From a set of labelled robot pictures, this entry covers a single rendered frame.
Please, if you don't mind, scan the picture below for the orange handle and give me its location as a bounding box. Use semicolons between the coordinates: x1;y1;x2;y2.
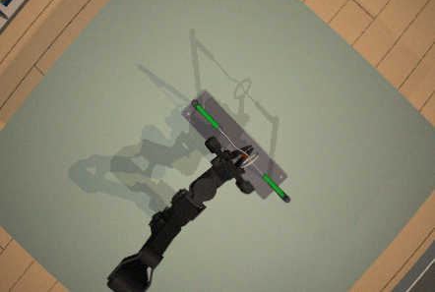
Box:
240;152;261;168

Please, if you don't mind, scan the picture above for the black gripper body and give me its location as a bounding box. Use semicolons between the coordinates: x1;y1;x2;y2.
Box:
204;137;255;194

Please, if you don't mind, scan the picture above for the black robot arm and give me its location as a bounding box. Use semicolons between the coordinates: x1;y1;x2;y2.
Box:
107;155;239;292

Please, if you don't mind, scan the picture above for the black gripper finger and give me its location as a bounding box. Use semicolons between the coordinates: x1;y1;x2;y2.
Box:
224;146;251;159
234;147;254;173

